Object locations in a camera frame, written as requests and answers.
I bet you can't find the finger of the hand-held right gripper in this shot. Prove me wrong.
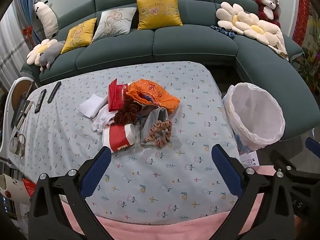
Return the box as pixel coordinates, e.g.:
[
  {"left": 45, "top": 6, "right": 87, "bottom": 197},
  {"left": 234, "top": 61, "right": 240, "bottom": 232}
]
[
  {"left": 305, "top": 137, "right": 320, "bottom": 155},
  {"left": 269, "top": 149, "right": 320, "bottom": 193}
]

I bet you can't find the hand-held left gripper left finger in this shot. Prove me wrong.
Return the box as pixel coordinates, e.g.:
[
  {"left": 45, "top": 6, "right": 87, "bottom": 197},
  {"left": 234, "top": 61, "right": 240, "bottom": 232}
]
[{"left": 29, "top": 146, "right": 112, "bottom": 240}]

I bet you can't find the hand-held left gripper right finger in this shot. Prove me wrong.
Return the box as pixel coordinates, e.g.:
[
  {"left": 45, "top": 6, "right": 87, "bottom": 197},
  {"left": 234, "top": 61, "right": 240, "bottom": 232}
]
[{"left": 211, "top": 144, "right": 296, "bottom": 240}]

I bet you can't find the red and white paper cup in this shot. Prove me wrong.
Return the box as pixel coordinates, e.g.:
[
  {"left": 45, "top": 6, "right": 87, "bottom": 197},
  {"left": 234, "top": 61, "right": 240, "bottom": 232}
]
[{"left": 102, "top": 123, "right": 137, "bottom": 154}]

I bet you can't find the white cloth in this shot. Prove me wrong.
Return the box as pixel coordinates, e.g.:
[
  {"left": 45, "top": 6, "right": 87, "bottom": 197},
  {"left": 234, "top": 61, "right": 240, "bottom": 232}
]
[{"left": 92, "top": 105, "right": 118, "bottom": 132}]

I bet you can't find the trash bin with white liner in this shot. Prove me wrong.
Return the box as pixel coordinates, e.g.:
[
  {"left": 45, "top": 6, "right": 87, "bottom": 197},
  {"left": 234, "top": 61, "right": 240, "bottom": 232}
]
[{"left": 222, "top": 82, "right": 286, "bottom": 153}]

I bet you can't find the brown scrunchie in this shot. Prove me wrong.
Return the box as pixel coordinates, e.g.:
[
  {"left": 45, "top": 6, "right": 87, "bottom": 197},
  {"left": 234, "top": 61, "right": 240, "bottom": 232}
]
[{"left": 114, "top": 97, "right": 143, "bottom": 125}]

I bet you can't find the white foam block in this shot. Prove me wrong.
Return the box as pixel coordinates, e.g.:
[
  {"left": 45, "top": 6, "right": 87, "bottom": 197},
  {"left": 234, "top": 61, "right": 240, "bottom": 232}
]
[{"left": 79, "top": 94, "right": 108, "bottom": 118}]

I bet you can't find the pink scrunchie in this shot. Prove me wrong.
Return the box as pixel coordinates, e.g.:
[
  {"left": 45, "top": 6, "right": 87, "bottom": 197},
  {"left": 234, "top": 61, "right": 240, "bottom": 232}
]
[{"left": 146, "top": 119, "right": 173, "bottom": 148}]

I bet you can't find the red paper packet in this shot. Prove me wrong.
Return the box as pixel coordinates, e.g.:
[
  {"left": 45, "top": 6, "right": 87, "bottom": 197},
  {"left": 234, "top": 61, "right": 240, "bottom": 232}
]
[{"left": 107, "top": 78, "right": 129, "bottom": 112}]

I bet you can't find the clear plastic bag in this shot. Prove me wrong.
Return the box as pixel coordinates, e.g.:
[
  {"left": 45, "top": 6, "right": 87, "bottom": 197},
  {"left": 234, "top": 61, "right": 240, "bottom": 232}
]
[{"left": 136, "top": 107, "right": 173, "bottom": 148}]

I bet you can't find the orange plastic bag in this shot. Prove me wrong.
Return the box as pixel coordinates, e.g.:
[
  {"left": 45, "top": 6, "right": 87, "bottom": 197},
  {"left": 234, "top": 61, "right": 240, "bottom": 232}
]
[{"left": 126, "top": 79, "right": 180, "bottom": 114}]

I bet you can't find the white printed paper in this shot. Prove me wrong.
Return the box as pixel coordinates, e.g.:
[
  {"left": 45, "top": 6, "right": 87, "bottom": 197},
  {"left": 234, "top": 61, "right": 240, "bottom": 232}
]
[{"left": 239, "top": 151, "right": 262, "bottom": 169}]

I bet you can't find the floral light blue tablecloth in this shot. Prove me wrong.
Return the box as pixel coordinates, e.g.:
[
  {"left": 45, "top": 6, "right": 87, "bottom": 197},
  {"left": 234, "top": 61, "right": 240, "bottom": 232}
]
[{"left": 7, "top": 60, "right": 242, "bottom": 226}]

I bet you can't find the red box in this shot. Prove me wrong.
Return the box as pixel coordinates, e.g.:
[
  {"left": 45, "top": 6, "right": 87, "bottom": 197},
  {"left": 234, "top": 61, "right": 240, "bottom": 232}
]
[{"left": 22, "top": 179, "right": 37, "bottom": 198}]

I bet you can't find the potted plant with flowers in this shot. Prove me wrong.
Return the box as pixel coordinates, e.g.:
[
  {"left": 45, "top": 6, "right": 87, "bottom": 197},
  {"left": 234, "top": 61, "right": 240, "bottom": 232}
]
[{"left": 297, "top": 10, "right": 320, "bottom": 95}]

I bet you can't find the white cartoon mug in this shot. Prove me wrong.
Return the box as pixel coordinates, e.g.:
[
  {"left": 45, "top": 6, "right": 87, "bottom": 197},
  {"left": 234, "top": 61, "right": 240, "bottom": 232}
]
[{"left": 0, "top": 172, "right": 29, "bottom": 203}]

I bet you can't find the black remote with buttons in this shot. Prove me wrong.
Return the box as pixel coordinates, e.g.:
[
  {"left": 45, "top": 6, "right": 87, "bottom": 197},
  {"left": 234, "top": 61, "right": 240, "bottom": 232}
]
[{"left": 34, "top": 89, "right": 47, "bottom": 114}]

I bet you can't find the slim black remote control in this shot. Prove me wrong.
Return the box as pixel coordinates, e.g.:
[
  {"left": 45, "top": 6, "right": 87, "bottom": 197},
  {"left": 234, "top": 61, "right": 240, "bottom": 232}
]
[{"left": 47, "top": 81, "right": 62, "bottom": 103}]

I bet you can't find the black flat device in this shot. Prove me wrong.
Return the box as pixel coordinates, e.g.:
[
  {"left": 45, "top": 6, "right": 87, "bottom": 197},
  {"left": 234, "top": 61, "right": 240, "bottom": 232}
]
[{"left": 13, "top": 99, "right": 33, "bottom": 128}]

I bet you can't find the beige quilted blanket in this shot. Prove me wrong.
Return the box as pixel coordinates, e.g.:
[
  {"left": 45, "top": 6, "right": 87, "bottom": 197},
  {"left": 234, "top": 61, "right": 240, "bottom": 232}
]
[{"left": 267, "top": 29, "right": 290, "bottom": 61}]

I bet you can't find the round wooden white-rimmed stool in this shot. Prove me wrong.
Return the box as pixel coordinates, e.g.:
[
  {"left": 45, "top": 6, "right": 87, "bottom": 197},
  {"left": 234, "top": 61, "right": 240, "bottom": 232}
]
[{"left": 2, "top": 76, "right": 36, "bottom": 140}]

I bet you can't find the grey plush toy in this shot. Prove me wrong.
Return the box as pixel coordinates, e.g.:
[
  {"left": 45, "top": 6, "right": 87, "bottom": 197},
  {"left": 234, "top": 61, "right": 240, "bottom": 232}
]
[{"left": 36, "top": 41, "right": 66, "bottom": 73}]

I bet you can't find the red hanging banner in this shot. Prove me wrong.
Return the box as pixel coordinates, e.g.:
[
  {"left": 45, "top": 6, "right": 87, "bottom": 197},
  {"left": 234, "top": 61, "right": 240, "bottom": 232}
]
[{"left": 292, "top": 0, "right": 311, "bottom": 47}]

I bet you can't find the teal fabric sofa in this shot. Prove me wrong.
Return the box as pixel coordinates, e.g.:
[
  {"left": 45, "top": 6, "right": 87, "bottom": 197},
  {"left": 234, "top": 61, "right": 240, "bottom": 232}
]
[{"left": 21, "top": 0, "right": 314, "bottom": 140}]

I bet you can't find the small white flower cushion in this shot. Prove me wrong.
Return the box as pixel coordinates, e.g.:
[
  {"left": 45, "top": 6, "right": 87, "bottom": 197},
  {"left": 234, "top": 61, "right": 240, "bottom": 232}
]
[{"left": 26, "top": 39, "right": 58, "bottom": 66}]

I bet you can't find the small yellow embroidered pillow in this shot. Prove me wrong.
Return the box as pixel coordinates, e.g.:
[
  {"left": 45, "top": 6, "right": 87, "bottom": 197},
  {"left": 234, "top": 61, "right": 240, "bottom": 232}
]
[{"left": 60, "top": 17, "right": 97, "bottom": 54}]

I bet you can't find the dark blue patterned cloth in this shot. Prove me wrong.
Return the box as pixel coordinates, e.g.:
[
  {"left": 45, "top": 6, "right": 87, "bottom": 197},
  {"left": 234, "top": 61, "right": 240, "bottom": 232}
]
[{"left": 210, "top": 24, "right": 236, "bottom": 39}]

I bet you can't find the red monkey plush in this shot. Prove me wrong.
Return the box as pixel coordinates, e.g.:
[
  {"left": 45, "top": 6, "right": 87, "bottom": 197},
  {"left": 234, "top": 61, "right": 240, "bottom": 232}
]
[{"left": 255, "top": 0, "right": 281, "bottom": 27}]

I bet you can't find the grey embroidered pillow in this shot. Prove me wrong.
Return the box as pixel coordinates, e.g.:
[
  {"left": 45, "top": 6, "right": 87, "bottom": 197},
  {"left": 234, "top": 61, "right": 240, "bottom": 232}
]
[{"left": 92, "top": 7, "right": 137, "bottom": 42}]

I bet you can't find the white sheer curtain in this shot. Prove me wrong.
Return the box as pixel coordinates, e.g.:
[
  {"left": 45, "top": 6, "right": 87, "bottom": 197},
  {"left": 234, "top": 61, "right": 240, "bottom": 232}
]
[{"left": 0, "top": 5, "right": 28, "bottom": 88}]

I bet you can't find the red curtain bow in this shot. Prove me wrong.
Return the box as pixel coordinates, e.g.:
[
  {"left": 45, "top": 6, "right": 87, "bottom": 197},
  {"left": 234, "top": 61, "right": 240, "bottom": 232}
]
[{"left": 22, "top": 27, "right": 33, "bottom": 43}]

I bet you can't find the white panda plush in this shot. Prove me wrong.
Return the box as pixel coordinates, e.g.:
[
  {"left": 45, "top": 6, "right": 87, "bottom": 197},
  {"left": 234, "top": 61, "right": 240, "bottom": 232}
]
[{"left": 33, "top": 0, "right": 59, "bottom": 40}]

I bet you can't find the large yellow embroidered pillow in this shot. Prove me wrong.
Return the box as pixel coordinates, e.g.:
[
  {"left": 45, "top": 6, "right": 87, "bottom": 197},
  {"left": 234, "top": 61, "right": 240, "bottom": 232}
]
[{"left": 137, "top": 0, "right": 183, "bottom": 30}]

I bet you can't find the blue curtain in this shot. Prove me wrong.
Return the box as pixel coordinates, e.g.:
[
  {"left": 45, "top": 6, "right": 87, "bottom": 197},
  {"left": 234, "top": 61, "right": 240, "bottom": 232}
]
[{"left": 19, "top": 0, "right": 39, "bottom": 43}]

